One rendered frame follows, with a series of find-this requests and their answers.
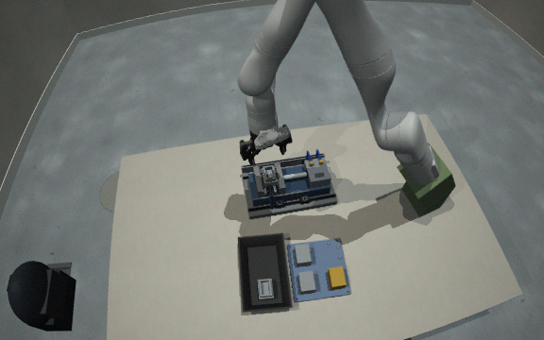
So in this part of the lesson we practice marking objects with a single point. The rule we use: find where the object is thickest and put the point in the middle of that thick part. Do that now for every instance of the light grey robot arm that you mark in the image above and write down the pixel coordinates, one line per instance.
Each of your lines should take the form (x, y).
(370, 60)

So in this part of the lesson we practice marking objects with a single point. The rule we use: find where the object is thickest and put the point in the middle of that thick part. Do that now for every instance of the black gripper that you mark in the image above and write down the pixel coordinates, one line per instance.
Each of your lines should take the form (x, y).
(250, 144)

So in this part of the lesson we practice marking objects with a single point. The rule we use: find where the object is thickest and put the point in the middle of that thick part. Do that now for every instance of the yellow rectangular block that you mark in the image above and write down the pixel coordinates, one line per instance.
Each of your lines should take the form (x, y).
(336, 278)

